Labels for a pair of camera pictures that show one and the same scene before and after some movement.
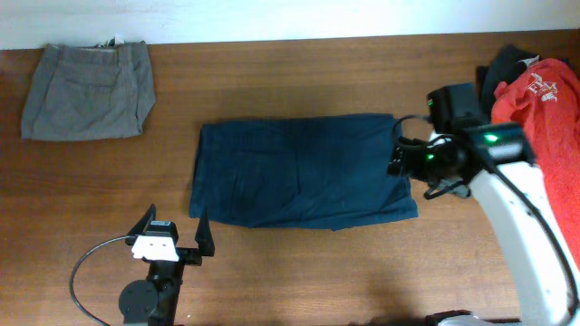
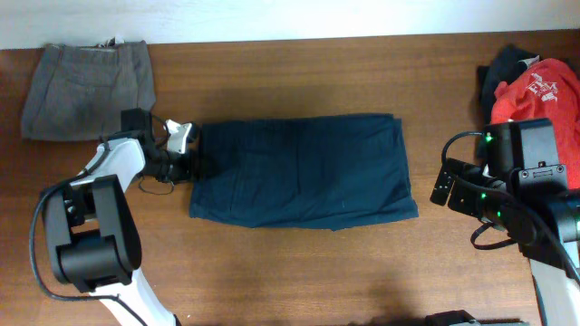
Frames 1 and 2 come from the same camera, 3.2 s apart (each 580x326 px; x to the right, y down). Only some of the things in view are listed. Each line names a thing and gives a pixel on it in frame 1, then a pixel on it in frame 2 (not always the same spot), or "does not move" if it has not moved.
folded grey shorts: [97, 91] does not move
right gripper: [411, 166] -> [458, 198]
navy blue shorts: [317, 171] does not move
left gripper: [203, 236] -> [188, 170]
